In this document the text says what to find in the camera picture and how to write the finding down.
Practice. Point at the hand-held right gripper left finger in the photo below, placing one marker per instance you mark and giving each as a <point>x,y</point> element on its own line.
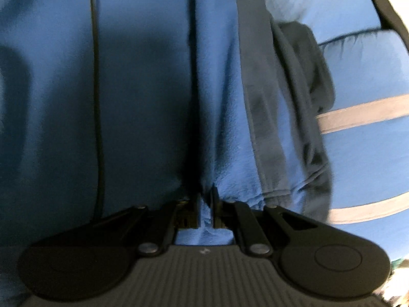
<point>198,212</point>

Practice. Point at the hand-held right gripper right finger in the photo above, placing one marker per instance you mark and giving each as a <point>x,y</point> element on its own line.
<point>214,211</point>

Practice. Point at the blue fleece jacket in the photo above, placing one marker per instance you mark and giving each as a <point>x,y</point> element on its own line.
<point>143,86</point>

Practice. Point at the blue grey-striped pillow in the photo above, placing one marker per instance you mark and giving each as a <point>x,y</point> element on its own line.
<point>367,160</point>
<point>319,6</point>

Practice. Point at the turquoise cloth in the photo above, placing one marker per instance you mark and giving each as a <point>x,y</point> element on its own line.
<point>395,263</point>

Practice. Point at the black garment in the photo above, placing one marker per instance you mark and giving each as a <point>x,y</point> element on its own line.
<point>389,9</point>

